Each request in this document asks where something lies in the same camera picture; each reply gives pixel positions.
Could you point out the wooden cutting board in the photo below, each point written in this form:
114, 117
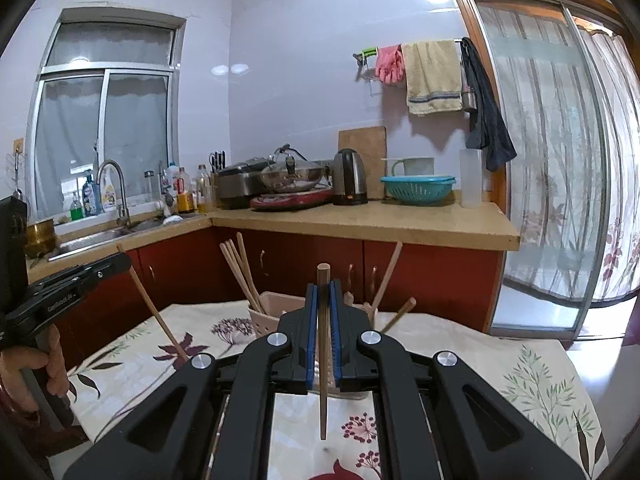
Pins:
372, 145

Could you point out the steel sink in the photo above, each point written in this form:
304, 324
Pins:
95, 237

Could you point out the red induction cooker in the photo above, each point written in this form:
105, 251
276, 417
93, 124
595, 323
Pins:
290, 200

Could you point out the hanging metal strainer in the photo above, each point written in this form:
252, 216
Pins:
18, 180

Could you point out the aluminium frame window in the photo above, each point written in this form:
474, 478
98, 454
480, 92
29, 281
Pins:
110, 115

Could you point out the pink plastic utensil basket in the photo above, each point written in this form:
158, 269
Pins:
272, 317

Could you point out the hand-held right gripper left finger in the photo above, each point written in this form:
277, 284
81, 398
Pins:
313, 340

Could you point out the brass pot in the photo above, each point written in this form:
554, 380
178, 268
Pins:
39, 240

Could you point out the steel electric cooker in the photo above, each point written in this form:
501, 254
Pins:
232, 187

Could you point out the beige towel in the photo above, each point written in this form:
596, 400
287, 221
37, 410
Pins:
432, 77

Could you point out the white yellow-label spray bottle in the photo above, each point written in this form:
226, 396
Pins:
109, 197

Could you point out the floral tablecloth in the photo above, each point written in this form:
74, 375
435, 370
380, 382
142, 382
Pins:
500, 385

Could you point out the small metal cup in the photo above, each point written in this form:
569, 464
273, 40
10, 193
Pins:
469, 100

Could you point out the sliding glass door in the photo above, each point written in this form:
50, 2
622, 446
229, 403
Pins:
540, 160

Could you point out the teal plastic colander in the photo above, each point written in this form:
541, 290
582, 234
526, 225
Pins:
417, 190

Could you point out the white plastic bottle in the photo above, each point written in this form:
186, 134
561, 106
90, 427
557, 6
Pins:
171, 177

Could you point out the floral sheer curtain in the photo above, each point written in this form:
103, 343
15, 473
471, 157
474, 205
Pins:
620, 185

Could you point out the yellow oil bottle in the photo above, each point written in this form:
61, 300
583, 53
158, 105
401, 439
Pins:
186, 202

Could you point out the green dish soap bottle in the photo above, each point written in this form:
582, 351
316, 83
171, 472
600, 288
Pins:
76, 210

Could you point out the metal towel rail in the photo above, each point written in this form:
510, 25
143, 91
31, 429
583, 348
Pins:
362, 60

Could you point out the person's left hand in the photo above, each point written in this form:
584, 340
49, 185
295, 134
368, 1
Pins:
57, 370

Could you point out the steel kitchen faucet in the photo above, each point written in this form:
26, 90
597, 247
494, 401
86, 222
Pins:
120, 185

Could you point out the small white dish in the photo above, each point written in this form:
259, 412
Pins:
172, 220

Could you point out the steel electric kettle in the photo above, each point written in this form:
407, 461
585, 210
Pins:
350, 177

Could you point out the dark grey cloth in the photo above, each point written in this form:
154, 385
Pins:
492, 125

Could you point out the red kitchen cabinets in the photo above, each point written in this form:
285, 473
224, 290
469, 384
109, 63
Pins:
440, 270

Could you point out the clear plastic container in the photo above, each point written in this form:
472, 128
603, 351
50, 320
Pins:
471, 180

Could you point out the clear plastic bottle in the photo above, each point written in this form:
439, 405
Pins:
203, 187

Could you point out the steel wok with lid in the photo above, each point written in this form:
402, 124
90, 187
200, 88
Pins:
295, 172

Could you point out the blue soap bottle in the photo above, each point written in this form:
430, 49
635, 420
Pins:
90, 197

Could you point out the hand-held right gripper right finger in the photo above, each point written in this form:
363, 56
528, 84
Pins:
334, 340

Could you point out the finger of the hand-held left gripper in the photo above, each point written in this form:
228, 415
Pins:
70, 295

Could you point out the pale green cup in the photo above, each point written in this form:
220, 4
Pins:
417, 166

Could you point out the pink rubber gloves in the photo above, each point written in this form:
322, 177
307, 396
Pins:
390, 65

